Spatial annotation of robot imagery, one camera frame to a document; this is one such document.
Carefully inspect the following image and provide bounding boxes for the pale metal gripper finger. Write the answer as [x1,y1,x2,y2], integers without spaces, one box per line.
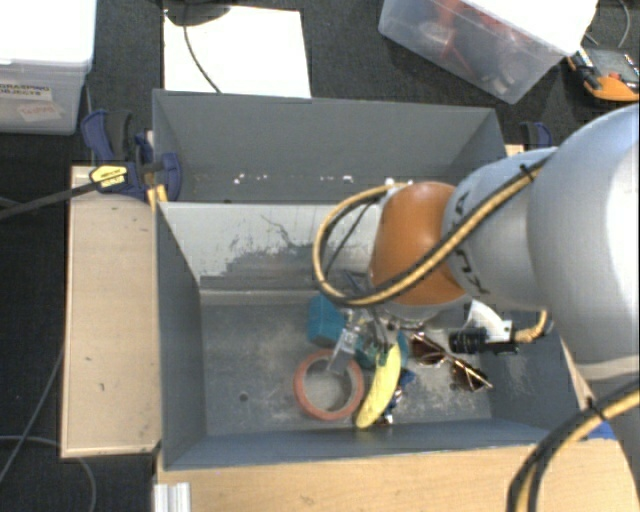
[326,325,362,375]

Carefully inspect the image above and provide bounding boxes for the teal sponge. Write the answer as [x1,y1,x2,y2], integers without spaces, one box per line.
[306,293,350,350]

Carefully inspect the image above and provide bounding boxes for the small blue toy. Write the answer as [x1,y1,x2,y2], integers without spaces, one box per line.
[383,368,417,427]

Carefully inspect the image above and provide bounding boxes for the yellow banana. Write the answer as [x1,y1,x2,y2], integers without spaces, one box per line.
[354,342,403,430]

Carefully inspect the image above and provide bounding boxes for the brown gold-framed sunglasses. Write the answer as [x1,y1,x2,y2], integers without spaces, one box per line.
[409,333,494,394]

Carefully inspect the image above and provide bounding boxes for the grey metal bin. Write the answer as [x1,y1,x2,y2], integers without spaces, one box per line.
[151,88,597,472]

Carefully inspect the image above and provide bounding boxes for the pale wood flat board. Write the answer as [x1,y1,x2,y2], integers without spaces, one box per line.
[60,165,164,459]

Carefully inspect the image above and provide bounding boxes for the red-orange tape ring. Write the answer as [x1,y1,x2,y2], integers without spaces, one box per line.
[292,348,367,422]

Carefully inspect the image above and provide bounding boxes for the black cylinder on white bracket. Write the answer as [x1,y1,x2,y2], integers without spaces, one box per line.
[448,299,519,357]

